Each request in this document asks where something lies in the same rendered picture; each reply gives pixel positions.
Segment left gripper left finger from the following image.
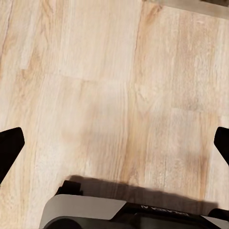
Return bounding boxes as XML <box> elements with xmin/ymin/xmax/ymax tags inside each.
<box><xmin>0</xmin><ymin>127</ymin><xmax>25</xmax><ymax>184</ymax></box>

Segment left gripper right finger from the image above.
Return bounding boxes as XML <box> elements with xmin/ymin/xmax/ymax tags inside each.
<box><xmin>214</xmin><ymin>127</ymin><xmax>229</xmax><ymax>165</ymax></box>

